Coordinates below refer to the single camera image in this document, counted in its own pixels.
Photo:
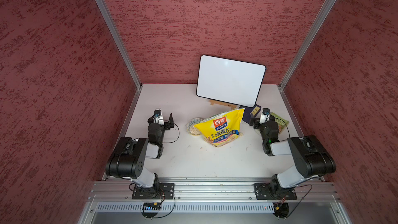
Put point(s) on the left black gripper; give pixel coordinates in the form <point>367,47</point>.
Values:
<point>166,124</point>

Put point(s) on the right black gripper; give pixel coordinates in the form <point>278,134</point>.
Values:
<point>256,122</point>

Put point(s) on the patterned breakfast bowl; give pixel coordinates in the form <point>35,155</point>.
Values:
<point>191,129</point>

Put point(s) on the yellow oats bag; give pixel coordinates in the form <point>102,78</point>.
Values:
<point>223,128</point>

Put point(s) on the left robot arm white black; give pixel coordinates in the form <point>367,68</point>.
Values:
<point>128,157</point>

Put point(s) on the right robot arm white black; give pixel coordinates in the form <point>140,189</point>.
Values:
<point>310,159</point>

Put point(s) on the green treehouse book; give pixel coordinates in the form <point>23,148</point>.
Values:
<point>282,123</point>

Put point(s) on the dark purple book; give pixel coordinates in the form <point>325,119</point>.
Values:
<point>250,112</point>

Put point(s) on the wooden easel stand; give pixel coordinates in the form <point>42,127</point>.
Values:
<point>231,106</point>

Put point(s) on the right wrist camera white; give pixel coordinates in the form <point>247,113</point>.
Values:
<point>264,115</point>

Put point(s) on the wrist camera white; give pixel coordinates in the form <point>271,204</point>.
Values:
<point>158,117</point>
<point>264,115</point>

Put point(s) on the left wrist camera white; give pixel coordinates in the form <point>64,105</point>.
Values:
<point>158,117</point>

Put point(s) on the white board black frame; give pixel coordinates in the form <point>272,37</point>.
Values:
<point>229,81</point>

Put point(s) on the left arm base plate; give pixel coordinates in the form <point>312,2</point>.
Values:
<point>161,191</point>

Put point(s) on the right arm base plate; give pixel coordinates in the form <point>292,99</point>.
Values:
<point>272,192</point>

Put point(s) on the aluminium front rail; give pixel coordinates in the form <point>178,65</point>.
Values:
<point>214,189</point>

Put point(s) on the left corner aluminium post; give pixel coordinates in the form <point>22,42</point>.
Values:
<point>118,41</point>

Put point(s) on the corner aluminium post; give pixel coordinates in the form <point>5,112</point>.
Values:
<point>118,41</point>
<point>311,34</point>

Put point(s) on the right corner aluminium post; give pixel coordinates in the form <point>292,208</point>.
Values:
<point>311,34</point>

